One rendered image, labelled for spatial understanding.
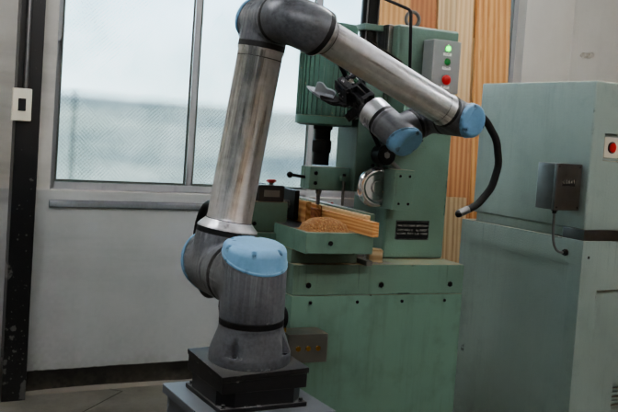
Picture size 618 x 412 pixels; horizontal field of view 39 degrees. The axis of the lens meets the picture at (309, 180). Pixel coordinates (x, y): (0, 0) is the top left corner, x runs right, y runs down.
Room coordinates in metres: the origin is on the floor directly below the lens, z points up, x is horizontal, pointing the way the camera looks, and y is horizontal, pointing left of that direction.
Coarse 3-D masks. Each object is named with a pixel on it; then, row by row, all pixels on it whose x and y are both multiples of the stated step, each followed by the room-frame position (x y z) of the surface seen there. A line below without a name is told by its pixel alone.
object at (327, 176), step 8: (304, 168) 2.70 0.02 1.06; (312, 168) 2.67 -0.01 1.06; (320, 168) 2.68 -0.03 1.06; (328, 168) 2.69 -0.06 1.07; (336, 168) 2.70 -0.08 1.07; (344, 168) 2.71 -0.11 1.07; (312, 176) 2.67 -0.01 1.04; (320, 176) 2.68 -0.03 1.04; (328, 176) 2.69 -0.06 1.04; (336, 176) 2.70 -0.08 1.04; (304, 184) 2.69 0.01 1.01; (312, 184) 2.67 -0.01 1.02; (320, 184) 2.68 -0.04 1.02; (328, 184) 2.69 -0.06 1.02; (336, 184) 2.70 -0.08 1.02; (320, 192) 2.71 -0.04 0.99
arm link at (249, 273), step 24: (240, 240) 2.01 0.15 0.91; (264, 240) 2.03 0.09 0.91; (216, 264) 2.01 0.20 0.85; (240, 264) 1.93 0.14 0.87; (264, 264) 1.93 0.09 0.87; (216, 288) 2.00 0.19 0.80; (240, 288) 1.93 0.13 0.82; (264, 288) 1.93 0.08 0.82; (240, 312) 1.93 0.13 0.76; (264, 312) 1.93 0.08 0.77
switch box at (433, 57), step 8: (424, 40) 2.73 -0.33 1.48; (432, 40) 2.68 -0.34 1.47; (440, 40) 2.68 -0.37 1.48; (448, 40) 2.70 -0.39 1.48; (424, 48) 2.72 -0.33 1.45; (432, 48) 2.68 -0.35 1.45; (440, 48) 2.68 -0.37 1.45; (456, 48) 2.71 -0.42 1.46; (424, 56) 2.72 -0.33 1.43; (432, 56) 2.68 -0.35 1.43; (440, 56) 2.68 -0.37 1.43; (448, 56) 2.69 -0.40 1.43; (456, 56) 2.71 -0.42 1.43; (424, 64) 2.71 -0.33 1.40; (432, 64) 2.68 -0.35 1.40; (440, 64) 2.68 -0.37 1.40; (456, 64) 2.71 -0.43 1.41; (424, 72) 2.71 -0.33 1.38; (432, 72) 2.68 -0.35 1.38; (440, 72) 2.68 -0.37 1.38; (448, 72) 2.70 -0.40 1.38; (456, 72) 2.71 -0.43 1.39; (432, 80) 2.68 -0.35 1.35; (440, 80) 2.68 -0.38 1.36; (456, 80) 2.71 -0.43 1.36; (456, 88) 2.71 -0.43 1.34
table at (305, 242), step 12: (276, 228) 2.58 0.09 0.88; (288, 228) 2.50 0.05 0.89; (276, 240) 2.57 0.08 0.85; (288, 240) 2.49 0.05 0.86; (300, 240) 2.42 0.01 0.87; (312, 240) 2.39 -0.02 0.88; (324, 240) 2.41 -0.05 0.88; (336, 240) 2.42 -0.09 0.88; (348, 240) 2.44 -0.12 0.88; (360, 240) 2.45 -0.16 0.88; (372, 240) 2.47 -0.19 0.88; (312, 252) 2.39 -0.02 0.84; (324, 252) 2.41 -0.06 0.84; (336, 252) 2.42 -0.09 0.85; (348, 252) 2.44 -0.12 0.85; (360, 252) 2.45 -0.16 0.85
